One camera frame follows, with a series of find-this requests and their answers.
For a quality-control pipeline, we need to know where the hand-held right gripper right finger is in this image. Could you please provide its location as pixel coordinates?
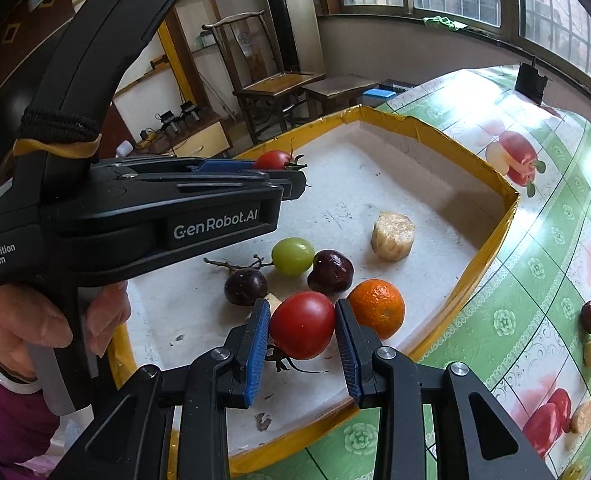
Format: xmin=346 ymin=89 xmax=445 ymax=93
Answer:
xmin=334 ymin=298 xmax=571 ymax=480

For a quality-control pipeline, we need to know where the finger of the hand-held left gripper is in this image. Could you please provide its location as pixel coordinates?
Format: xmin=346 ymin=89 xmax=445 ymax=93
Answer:
xmin=117 ymin=169 xmax=310 ymax=202
xmin=98 ymin=156 xmax=257 ymax=172

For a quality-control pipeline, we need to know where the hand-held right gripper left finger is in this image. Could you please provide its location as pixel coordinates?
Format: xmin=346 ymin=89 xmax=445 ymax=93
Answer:
xmin=50 ymin=297 xmax=272 ymax=480

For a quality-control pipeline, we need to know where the small red tomato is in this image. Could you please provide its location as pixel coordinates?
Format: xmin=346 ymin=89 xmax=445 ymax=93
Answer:
xmin=252 ymin=150 xmax=309 ymax=171

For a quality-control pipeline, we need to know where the yellow-edged white tray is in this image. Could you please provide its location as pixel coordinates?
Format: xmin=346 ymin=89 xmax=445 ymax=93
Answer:
xmin=108 ymin=104 xmax=520 ymax=476

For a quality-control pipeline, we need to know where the large red tomato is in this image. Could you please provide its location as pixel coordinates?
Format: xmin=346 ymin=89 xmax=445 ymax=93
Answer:
xmin=266 ymin=291 xmax=336 ymax=375

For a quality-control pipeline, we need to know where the orange mandarin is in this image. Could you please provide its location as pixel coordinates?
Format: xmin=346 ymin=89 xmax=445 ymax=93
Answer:
xmin=348 ymin=279 xmax=406 ymax=340

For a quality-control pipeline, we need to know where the dark purple grape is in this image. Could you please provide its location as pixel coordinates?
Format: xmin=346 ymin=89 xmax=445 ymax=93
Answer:
xmin=224 ymin=267 xmax=269 ymax=307

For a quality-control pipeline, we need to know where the large green grape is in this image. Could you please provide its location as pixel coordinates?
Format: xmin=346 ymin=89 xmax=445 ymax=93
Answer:
xmin=272 ymin=237 xmax=316 ymax=277

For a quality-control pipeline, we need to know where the thick banana slice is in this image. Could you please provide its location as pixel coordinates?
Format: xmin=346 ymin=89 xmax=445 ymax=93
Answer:
xmin=371 ymin=211 xmax=416 ymax=261

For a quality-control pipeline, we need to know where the person's left forearm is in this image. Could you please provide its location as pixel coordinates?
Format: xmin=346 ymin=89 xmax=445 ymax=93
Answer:
xmin=0 ymin=355 xmax=62 ymax=472

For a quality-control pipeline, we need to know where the person's left hand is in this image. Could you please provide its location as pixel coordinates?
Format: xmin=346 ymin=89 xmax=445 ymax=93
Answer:
xmin=0 ymin=282 xmax=131 ymax=381

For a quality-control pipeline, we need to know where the yellow wooden cabinet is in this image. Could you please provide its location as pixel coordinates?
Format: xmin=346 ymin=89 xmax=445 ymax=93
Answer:
xmin=136 ymin=110 xmax=232 ymax=159

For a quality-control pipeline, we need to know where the wooden chair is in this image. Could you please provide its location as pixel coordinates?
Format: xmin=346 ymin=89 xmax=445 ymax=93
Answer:
xmin=202 ymin=8 xmax=326 ymax=143

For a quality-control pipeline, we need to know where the wooden stool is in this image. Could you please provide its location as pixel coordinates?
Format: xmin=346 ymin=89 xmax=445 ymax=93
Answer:
xmin=303 ymin=74 xmax=380 ymax=118

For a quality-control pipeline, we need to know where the blue box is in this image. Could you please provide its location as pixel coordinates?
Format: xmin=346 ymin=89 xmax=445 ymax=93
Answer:
xmin=363 ymin=87 xmax=396 ymax=107

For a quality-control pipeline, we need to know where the green cloth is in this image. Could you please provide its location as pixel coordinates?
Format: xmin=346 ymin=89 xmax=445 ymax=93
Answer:
xmin=423 ymin=15 xmax=469 ymax=31

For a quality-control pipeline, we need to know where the black plant pot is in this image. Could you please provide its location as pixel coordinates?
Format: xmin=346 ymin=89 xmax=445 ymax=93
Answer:
xmin=515 ymin=60 xmax=549 ymax=106

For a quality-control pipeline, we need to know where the silver bracelet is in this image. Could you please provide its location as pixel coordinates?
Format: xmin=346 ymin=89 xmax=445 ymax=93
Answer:
xmin=0 ymin=330 xmax=41 ymax=394

